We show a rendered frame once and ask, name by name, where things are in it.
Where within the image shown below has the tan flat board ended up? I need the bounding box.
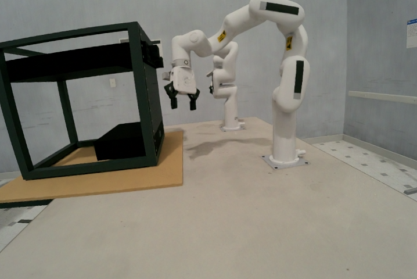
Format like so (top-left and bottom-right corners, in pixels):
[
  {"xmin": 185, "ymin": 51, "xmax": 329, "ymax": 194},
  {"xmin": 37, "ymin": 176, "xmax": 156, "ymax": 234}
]
[{"xmin": 0, "ymin": 131, "xmax": 183, "ymax": 203}]

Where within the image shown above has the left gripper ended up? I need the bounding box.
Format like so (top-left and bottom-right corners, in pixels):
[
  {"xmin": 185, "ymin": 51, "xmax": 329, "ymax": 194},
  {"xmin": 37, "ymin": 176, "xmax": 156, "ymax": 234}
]
[{"xmin": 164, "ymin": 66, "xmax": 200, "ymax": 110}]

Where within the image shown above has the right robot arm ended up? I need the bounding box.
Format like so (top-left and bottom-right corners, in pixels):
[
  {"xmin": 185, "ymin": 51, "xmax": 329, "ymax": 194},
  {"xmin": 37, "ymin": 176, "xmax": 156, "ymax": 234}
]
[{"xmin": 206, "ymin": 41, "xmax": 245, "ymax": 130}]

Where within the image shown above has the dark green open box frame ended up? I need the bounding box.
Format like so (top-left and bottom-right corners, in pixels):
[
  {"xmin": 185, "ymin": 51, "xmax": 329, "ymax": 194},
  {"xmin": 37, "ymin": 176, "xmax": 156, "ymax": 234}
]
[{"xmin": 0, "ymin": 22, "xmax": 163, "ymax": 180}]

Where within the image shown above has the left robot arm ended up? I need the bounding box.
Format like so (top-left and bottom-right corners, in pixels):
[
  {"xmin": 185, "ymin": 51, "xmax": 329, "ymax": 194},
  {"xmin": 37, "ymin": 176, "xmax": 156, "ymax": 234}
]
[{"xmin": 170, "ymin": 0, "xmax": 310, "ymax": 166}]

